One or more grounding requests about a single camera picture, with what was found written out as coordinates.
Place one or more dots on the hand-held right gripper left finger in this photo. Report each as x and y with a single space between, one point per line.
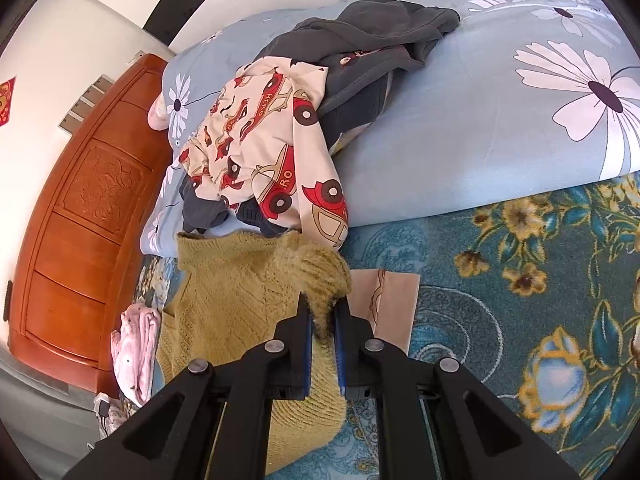
306 340

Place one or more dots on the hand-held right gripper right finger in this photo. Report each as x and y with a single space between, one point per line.
341 350

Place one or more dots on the olive green knitted sweater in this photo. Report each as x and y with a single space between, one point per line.
225 300

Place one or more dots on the flat beige printed cloth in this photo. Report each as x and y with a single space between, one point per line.
392 305

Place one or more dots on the teal floral bed sheet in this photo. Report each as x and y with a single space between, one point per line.
500 335

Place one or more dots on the dark navy garment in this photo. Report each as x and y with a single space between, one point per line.
200 210

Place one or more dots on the pink fleece cloth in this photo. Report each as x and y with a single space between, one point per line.
135 345

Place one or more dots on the beige car print pants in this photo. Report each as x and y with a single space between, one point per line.
260 125

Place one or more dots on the carved wooden headboard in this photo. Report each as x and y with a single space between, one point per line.
90 240

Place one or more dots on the light blue daisy duvet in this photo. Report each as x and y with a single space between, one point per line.
475 135

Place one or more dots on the pink floral pillow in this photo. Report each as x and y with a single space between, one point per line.
157 115

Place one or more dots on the dark grey sweatshirt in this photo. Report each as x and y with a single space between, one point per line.
360 25

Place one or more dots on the red wall decoration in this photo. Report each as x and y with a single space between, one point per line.
6 102

